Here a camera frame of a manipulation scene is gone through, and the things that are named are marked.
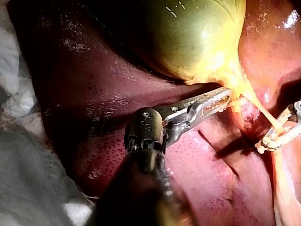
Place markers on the right arm instrument jaw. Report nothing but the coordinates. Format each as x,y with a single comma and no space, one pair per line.
281,118
282,139

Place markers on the left arm instrument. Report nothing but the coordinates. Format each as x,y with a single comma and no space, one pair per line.
145,127

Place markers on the white cloth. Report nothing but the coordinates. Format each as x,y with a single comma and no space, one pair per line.
26,153

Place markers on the gallbladder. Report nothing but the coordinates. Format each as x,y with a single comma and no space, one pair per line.
192,42

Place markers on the dark left arm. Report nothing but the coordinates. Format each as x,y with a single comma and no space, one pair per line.
138,193

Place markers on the thin tube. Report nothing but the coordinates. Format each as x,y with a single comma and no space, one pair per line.
236,103
261,110

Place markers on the dark red liver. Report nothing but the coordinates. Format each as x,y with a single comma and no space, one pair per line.
98,89

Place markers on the right arm instrument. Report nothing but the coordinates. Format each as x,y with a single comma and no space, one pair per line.
296,110

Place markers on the left arm instrument jaw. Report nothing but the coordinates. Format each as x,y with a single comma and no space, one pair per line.
212,109
207,97

